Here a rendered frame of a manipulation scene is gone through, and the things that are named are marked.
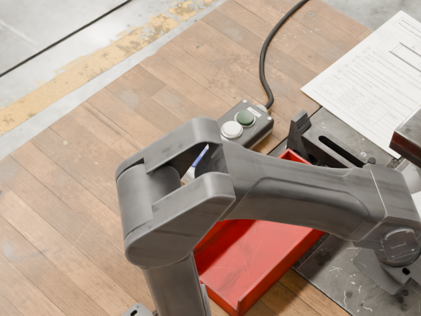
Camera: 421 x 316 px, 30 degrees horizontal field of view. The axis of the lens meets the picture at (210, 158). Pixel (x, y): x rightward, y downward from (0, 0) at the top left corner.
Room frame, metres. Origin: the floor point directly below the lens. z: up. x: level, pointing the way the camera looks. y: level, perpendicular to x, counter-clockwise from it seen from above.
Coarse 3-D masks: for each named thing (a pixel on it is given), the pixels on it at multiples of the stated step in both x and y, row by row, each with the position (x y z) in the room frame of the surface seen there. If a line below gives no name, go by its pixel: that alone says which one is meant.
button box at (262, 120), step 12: (288, 12) 1.13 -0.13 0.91; (276, 24) 1.09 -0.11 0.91; (264, 48) 1.03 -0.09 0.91; (264, 84) 0.94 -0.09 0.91; (240, 108) 0.86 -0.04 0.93; (252, 108) 0.86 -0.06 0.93; (264, 108) 0.87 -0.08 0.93; (228, 120) 0.83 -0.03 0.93; (264, 120) 0.84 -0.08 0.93; (252, 132) 0.81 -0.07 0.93; (264, 132) 0.82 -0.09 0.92; (240, 144) 0.79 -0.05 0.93; (252, 144) 0.80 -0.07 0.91
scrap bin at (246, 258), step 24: (216, 240) 0.62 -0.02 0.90; (240, 240) 0.62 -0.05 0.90; (264, 240) 0.62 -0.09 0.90; (288, 240) 0.63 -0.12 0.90; (312, 240) 0.62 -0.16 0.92; (216, 264) 0.58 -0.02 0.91; (240, 264) 0.58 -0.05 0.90; (264, 264) 0.58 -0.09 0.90; (288, 264) 0.58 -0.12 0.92; (216, 288) 0.54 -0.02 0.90; (240, 288) 0.54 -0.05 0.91; (264, 288) 0.53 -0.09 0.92; (240, 312) 0.49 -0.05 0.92
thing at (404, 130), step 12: (420, 108) 0.69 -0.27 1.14; (408, 120) 0.67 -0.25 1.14; (420, 120) 0.67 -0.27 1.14; (396, 132) 0.65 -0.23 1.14; (408, 132) 0.65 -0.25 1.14; (420, 132) 0.65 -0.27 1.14; (396, 144) 0.65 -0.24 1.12; (408, 144) 0.64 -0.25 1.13; (420, 144) 0.63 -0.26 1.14; (408, 156) 0.63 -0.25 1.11; (420, 156) 0.62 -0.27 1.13; (420, 168) 0.62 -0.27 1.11
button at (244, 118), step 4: (240, 112) 0.85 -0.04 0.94; (244, 112) 0.85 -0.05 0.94; (248, 112) 0.85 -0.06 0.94; (236, 116) 0.84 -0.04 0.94; (240, 116) 0.84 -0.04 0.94; (244, 116) 0.84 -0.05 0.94; (248, 116) 0.84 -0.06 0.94; (252, 116) 0.84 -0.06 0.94; (240, 120) 0.83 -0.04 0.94; (244, 120) 0.83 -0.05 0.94; (248, 120) 0.83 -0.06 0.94; (252, 120) 0.83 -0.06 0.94; (244, 124) 0.82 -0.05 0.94; (248, 124) 0.82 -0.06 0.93
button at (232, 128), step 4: (224, 124) 0.82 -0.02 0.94; (228, 124) 0.82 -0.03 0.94; (232, 124) 0.82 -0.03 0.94; (236, 124) 0.82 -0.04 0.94; (224, 128) 0.81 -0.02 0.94; (228, 128) 0.81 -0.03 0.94; (232, 128) 0.81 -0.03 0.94; (236, 128) 0.81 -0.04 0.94; (240, 128) 0.81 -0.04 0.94; (224, 132) 0.80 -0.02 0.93; (228, 132) 0.80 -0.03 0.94; (232, 132) 0.80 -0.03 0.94; (236, 132) 0.80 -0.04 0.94; (240, 132) 0.81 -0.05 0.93; (232, 136) 0.80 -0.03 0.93
